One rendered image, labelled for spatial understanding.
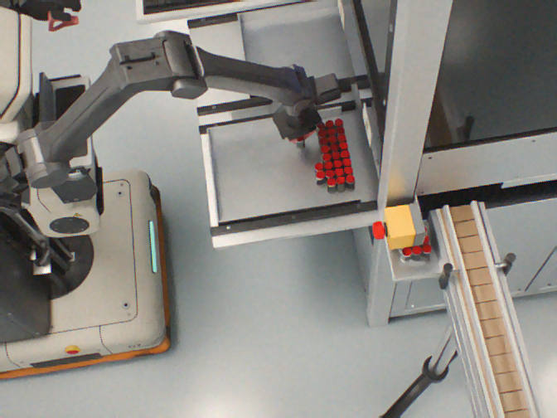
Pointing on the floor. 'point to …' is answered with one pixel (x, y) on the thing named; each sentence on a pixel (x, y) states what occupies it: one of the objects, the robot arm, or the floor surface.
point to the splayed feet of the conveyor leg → (416, 389)
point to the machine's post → (405, 126)
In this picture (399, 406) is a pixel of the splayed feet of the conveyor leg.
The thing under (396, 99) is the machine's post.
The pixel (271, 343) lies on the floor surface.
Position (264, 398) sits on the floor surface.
